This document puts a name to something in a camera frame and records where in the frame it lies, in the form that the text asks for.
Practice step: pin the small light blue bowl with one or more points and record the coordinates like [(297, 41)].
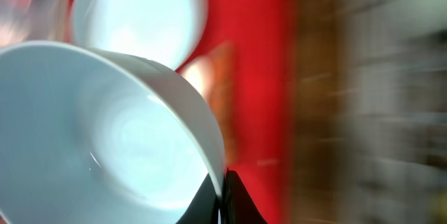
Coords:
[(90, 136)]

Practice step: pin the white plastic spoon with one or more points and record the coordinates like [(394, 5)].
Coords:
[(199, 74)]

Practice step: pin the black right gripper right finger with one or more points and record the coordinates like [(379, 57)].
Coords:
[(237, 206)]

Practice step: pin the clear plastic bin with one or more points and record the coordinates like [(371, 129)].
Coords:
[(23, 20)]

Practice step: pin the orange carrot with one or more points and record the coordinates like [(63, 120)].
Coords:
[(220, 98)]

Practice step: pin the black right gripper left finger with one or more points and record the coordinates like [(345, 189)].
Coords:
[(204, 208)]

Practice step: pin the large light blue plate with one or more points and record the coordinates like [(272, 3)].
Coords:
[(166, 31)]

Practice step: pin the grey dishwasher rack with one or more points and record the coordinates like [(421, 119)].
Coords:
[(395, 111)]

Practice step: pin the red plastic tray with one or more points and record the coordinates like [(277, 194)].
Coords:
[(256, 30)]

